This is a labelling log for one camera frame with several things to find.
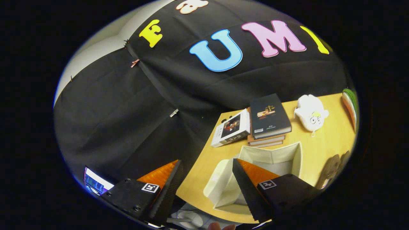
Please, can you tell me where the white book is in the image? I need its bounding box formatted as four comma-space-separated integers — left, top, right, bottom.
210, 109, 251, 148

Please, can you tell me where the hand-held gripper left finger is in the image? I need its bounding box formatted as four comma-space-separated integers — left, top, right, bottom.
101, 160, 185, 226

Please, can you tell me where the dark book with scales print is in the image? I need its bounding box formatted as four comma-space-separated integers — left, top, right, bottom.
249, 93, 292, 139

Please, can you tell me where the white round object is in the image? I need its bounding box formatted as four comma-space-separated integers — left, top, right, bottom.
173, 208, 208, 229

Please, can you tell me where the fabric storage box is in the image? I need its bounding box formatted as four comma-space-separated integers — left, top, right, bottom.
204, 142, 303, 215

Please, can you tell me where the brown book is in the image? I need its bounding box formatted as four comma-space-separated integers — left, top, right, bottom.
249, 141, 284, 148
247, 134, 286, 143

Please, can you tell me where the brown fuzzy shoe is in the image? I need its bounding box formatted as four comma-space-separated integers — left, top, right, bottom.
316, 154, 341, 189
339, 151, 351, 170

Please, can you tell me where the white plush toy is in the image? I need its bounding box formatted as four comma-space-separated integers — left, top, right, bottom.
294, 94, 329, 136

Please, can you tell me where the watermelon slice plush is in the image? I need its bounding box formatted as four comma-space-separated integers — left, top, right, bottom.
342, 88, 358, 133

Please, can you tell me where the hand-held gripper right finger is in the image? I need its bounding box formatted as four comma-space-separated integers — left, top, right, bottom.
232, 158, 323, 222

